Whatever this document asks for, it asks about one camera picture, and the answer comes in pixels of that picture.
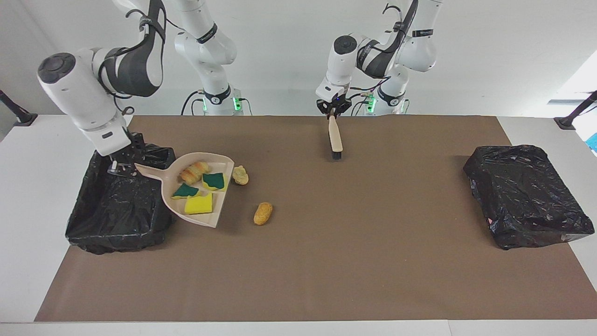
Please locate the brown table mat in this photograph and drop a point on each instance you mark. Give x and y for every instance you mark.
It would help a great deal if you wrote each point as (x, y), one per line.
(298, 294)

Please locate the rounded pale fried snack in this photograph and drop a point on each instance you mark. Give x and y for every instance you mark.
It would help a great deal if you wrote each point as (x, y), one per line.
(241, 176)

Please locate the open black bag lined bin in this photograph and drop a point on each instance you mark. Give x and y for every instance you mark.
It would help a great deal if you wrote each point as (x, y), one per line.
(112, 224)

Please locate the toy croissant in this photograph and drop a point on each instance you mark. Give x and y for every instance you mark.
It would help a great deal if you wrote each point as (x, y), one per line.
(193, 172)

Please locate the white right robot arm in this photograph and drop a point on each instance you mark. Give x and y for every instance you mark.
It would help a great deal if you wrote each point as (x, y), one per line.
(74, 93)

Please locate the rectangular yellow green sponge piece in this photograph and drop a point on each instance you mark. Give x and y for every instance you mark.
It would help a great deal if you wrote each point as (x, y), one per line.
(198, 205)

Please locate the orange brown bread roll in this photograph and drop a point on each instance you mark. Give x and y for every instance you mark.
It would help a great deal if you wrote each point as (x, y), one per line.
(263, 213)

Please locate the black camera stand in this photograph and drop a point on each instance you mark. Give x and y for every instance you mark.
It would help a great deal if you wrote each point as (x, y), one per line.
(565, 123)
(25, 119)

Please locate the beige hand brush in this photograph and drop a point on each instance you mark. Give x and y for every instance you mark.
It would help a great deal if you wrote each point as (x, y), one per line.
(335, 137)

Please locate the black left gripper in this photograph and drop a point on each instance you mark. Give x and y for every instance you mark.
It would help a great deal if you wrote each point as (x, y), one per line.
(333, 103)

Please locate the pale pink plastic dustpan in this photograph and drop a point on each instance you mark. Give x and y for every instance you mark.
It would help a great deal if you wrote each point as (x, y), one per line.
(223, 200)

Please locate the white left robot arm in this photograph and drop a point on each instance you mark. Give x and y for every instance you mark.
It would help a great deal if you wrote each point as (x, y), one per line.
(340, 60)

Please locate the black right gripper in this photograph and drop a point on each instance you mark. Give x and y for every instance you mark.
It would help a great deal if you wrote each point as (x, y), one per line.
(132, 147)

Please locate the notched yellow green sponge piece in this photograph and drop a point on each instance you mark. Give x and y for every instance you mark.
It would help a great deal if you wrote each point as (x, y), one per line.
(214, 181)

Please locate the blue object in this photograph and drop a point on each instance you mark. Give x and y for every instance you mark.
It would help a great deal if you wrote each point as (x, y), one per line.
(593, 142)

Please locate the black bag covered bin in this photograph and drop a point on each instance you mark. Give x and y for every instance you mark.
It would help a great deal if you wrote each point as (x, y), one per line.
(527, 200)

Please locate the small yellow green sponge piece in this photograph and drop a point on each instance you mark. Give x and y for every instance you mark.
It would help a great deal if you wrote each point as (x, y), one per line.
(185, 191)

